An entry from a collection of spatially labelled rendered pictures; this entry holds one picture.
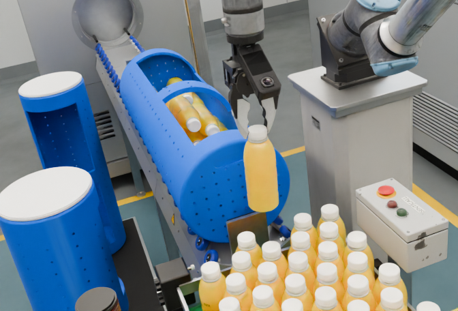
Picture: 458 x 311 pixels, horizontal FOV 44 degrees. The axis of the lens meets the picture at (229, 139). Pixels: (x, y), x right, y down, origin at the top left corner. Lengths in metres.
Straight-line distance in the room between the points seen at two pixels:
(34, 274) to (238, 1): 1.04
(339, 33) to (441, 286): 1.43
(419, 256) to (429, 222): 0.07
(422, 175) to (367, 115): 1.82
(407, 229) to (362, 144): 0.58
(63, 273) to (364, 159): 0.94
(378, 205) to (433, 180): 2.19
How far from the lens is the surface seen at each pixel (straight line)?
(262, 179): 1.16
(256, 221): 1.39
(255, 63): 1.06
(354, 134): 1.72
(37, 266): 1.72
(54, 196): 1.69
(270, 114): 1.14
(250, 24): 1.05
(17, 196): 1.75
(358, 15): 1.60
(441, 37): 3.19
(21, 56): 6.45
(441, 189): 3.39
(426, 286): 2.75
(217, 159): 1.33
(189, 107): 1.71
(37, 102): 2.54
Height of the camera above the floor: 1.83
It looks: 27 degrees down
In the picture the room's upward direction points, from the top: 9 degrees counter-clockwise
